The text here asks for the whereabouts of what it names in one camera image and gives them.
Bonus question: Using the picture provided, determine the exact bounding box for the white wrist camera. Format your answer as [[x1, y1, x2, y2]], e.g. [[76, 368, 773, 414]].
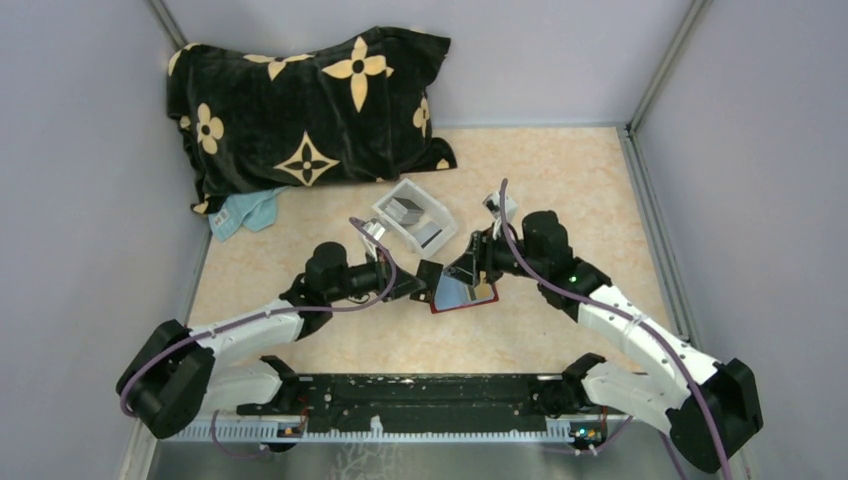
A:
[[359, 219, 386, 259], [483, 191, 518, 222]]

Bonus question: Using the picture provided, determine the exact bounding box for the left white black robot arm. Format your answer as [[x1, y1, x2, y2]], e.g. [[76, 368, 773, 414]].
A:
[[116, 242, 427, 439]]

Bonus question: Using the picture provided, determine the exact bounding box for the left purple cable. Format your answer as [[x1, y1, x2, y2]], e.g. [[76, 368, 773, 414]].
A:
[[119, 217, 399, 461]]

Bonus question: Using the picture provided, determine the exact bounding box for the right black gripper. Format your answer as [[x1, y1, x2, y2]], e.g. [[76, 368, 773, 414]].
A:
[[444, 220, 547, 287]]

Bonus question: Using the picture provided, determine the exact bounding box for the grey card stack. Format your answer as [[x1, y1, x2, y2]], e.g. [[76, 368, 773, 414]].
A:
[[384, 197, 424, 226]]

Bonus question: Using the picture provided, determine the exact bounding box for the black credit card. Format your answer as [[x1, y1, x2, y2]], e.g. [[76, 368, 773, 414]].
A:
[[409, 259, 444, 304]]

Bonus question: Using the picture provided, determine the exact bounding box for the black floral pillow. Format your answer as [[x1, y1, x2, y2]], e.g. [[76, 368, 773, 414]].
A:
[[166, 27, 457, 216]]

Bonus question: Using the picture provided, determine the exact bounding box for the grey single card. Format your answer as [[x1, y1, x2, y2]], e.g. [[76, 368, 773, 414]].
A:
[[415, 221, 442, 249]]

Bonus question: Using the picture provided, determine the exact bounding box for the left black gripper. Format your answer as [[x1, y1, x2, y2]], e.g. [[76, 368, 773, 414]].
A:
[[327, 246, 427, 303]]

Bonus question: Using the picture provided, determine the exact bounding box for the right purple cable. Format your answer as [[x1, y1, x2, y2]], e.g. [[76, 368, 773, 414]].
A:
[[498, 177, 733, 480]]

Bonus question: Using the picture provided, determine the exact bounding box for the purple cable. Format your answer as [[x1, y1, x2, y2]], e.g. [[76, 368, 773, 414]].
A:
[[498, 177, 733, 480], [119, 217, 399, 461]]

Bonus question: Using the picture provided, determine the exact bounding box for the white plastic card box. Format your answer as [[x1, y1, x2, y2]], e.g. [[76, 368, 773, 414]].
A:
[[372, 179, 459, 259]]

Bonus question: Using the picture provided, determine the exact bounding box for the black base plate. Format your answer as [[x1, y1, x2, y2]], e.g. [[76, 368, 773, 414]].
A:
[[236, 374, 604, 434]]

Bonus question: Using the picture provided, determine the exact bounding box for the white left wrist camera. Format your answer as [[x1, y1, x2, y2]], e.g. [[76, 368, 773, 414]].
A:
[[359, 219, 386, 259]]

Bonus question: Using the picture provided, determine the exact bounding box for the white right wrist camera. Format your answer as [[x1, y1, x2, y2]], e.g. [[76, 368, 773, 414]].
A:
[[483, 191, 518, 222]]

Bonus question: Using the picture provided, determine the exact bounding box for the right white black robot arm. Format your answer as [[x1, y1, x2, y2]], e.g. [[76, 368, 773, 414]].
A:
[[446, 211, 763, 478]]

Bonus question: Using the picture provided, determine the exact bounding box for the light blue cloth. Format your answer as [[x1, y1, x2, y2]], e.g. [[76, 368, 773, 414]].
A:
[[208, 187, 286, 242]]

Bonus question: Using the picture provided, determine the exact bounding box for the aluminium front rail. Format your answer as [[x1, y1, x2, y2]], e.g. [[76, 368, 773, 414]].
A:
[[135, 372, 739, 445]]

